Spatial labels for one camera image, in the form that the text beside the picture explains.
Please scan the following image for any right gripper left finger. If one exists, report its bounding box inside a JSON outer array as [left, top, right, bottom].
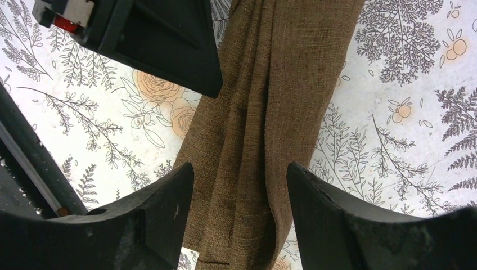
[[1, 163, 194, 269]]

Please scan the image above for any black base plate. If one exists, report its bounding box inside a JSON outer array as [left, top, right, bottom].
[[1, 85, 88, 217]]

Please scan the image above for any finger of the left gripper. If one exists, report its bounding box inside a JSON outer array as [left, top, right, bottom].
[[32, 0, 223, 98]]

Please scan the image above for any brown cloth napkin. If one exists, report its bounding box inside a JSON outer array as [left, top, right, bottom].
[[176, 0, 363, 269]]

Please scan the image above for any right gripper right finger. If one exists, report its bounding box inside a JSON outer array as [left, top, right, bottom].
[[286, 162, 476, 270]]

